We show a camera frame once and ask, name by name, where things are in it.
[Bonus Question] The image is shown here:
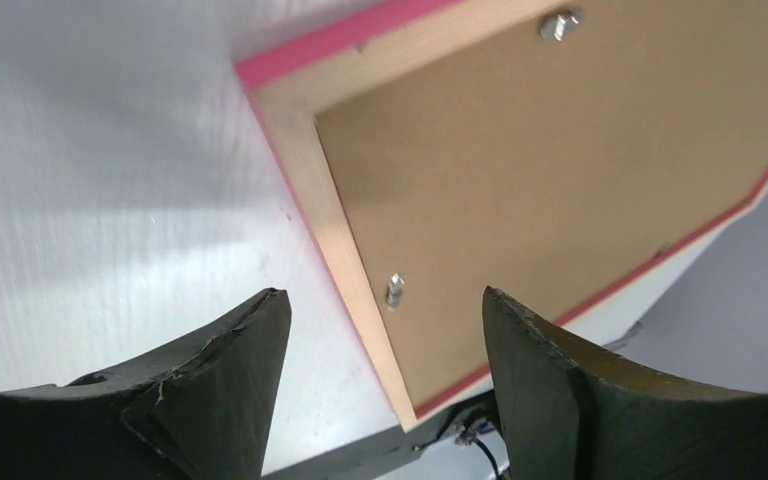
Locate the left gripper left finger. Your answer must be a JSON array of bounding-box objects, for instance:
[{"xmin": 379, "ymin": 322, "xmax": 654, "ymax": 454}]
[{"xmin": 0, "ymin": 288, "xmax": 292, "ymax": 479}]

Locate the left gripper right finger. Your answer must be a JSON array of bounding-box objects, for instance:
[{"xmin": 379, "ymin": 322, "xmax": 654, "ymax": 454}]
[{"xmin": 482, "ymin": 287, "xmax": 768, "ymax": 479}]

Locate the pink picture frame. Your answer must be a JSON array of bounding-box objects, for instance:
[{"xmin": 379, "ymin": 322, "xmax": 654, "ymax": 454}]
[{"xmin": 237, "ymin": 1, "xmax": 768, "ymax": 430}]

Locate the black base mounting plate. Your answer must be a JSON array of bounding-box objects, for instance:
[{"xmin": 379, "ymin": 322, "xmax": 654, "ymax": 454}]
[{"xmin": 265, "ymin": 390, "xmax": 498, "ymax": 480}]

